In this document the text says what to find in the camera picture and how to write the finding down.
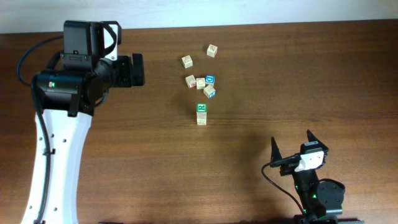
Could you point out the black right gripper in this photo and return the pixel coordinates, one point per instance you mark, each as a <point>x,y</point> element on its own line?
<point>288,168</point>

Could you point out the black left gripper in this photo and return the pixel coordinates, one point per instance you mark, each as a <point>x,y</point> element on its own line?
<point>129,73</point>

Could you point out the green-edged wooden block 6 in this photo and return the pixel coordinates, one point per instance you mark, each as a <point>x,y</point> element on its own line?
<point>202,108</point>

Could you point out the yellow wooden block 7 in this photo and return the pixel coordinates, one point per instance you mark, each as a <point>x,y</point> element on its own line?
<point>201,118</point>

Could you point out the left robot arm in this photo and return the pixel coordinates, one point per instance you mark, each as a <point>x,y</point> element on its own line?
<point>76,80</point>

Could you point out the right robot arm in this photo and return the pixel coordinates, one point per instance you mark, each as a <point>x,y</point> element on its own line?
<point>320,199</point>

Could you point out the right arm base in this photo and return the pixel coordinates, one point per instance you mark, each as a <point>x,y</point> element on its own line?
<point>300,219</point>

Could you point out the green R wooden block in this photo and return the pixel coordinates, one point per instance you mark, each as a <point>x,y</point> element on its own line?
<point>187,61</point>

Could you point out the wooden block K baseball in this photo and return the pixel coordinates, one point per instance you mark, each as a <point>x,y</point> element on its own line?
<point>191,81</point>

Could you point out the wooden block apple red letter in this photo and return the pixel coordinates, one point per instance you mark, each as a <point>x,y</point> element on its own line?
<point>200,83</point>

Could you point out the blue D wooden block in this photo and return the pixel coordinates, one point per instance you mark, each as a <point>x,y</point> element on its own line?
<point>210,80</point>

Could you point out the wooden block number 1 car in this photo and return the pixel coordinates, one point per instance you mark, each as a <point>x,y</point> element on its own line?
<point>209,91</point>

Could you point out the wooden block number 2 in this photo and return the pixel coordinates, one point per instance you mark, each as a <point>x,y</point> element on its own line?
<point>212,51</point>

